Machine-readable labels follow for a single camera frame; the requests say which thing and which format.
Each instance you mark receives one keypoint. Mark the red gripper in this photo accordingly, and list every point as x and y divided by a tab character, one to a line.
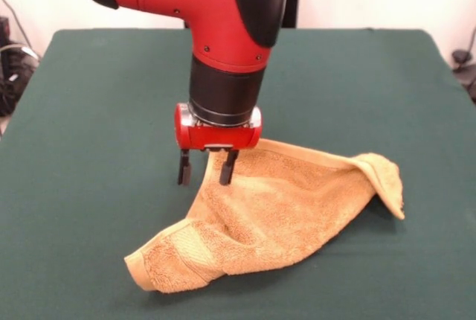
223	135

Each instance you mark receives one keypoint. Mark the tan terry towel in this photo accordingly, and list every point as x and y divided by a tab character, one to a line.
267	208

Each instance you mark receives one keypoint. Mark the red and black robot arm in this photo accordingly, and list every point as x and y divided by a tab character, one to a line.
223	18

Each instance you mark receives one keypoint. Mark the dark green table cloth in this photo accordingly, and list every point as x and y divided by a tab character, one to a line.
111	111

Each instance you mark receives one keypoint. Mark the grey tripod base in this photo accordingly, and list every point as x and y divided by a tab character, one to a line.
461	56

